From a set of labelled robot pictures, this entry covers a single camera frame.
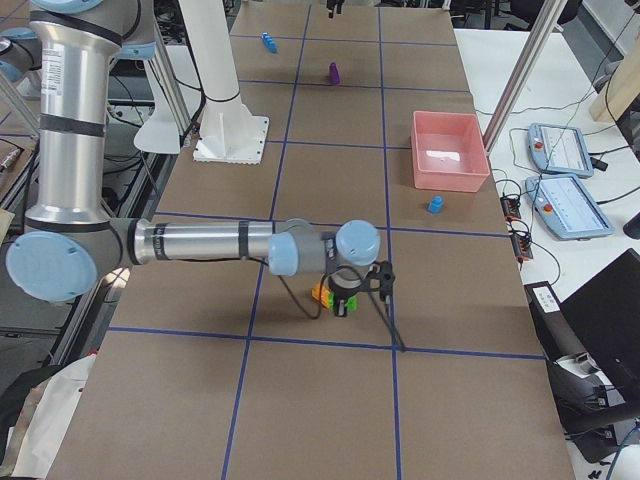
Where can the pink plastic box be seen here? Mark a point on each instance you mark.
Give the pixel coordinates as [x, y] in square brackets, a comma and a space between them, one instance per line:
[448, 153]

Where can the black laptop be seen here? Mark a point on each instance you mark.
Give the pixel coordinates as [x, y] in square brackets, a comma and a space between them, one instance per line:
[604, 314]

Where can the purple block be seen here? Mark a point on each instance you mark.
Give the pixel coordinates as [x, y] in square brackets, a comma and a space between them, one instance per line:
[333, 74]

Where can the upper teach pendant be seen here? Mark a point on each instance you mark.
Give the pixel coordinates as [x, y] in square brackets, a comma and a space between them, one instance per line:
[558, 149]

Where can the white camera stand base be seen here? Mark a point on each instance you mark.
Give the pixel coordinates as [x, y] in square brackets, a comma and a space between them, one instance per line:
[228, 132]

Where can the long blue block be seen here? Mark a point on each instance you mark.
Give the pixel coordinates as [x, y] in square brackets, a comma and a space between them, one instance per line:
[269, 42]

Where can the orange black connector box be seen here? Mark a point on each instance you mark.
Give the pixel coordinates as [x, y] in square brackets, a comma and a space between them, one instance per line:
[511, 208]

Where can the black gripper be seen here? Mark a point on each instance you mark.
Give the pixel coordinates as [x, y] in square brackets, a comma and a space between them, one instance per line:
[342, 294]

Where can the teach pendant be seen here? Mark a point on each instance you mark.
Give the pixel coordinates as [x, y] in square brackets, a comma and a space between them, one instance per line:
[558, 149]
[566, 207]

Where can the lower teach pendant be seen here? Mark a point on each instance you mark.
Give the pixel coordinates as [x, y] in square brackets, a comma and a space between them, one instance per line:
[566, 207]

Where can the green block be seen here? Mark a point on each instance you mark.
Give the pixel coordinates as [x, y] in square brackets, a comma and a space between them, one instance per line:
[340, 306]

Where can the small light blue block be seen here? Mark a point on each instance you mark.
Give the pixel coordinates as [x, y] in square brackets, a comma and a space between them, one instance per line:
[436, 205]

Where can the aluminium frame post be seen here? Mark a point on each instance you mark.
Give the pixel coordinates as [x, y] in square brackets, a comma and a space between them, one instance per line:
[547, 19]

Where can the orange block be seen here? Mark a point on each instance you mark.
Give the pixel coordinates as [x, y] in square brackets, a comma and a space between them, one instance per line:
[320, 291]

